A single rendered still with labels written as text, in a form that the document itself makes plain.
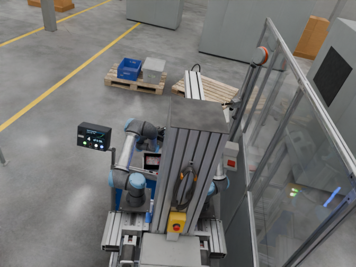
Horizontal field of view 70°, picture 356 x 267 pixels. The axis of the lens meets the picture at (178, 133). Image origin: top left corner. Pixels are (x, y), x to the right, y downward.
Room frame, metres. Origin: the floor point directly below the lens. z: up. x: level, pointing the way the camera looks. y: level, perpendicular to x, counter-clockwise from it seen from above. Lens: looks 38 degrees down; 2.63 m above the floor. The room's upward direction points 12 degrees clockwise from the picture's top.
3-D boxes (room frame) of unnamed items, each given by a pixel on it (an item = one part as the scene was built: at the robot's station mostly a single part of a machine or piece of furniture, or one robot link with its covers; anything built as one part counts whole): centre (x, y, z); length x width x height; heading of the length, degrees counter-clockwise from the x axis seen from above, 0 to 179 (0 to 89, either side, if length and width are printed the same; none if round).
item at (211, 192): (1.24, -0.29, 1.20); 0.13 x 0.12 x 0.14; 132
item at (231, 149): (2.15, -0.59, 0.92); 0.17 x 0.16 x 0.11; 89
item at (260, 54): (2.38, -0.60, 1.88); 0.16 x 0.07 x 0.16; 34
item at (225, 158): (2.08, -0.55, 0.85); 0.36 x 0.24 x 0.03; 179
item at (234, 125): (2.38, -0.60, 0.90); 0.08 x 0.06 x 1.80; 34
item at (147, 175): (1.62, 0.11, 0.82); 0.90 x 0.04 x 0.08; 89
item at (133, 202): (1.17, 0.21, 1.09); 0.15 x 0.15 x 0.10
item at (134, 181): (1.17, 0.22, 1.20); 0.13 x 0.12 x 0.14; 88
